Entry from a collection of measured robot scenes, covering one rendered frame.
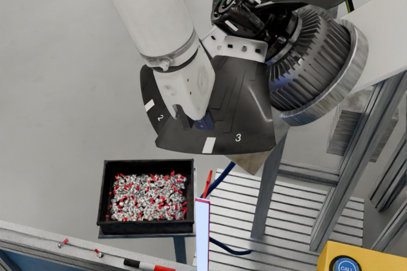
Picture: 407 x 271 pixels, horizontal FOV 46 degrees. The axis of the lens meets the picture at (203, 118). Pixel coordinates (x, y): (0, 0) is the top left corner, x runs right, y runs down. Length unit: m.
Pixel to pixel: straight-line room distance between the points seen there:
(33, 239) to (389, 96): 0.86
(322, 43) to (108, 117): 1.53
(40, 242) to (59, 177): 1.12
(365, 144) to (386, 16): 0.37
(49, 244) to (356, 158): 0.81
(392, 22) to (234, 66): 0.36
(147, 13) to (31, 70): 2.12
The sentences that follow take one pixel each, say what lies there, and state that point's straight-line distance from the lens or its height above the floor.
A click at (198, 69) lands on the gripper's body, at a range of 0.71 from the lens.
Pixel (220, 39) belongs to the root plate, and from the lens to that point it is 1.08.
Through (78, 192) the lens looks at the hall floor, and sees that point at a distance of 2.19.
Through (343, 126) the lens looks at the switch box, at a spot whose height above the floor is 0.77.
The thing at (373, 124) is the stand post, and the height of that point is 0.91.
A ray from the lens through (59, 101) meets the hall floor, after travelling 2.51.
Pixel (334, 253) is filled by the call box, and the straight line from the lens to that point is 0.89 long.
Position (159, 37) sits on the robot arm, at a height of 1.45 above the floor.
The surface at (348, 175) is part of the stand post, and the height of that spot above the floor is 0.66.
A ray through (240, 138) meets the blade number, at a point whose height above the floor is 1.20.
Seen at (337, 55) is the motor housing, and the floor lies 1.15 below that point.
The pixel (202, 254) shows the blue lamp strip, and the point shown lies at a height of 0.98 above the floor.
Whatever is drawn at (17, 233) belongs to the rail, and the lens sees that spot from 1.19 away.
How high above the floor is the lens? 1.87
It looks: 53 degrees down
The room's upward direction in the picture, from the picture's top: straight up
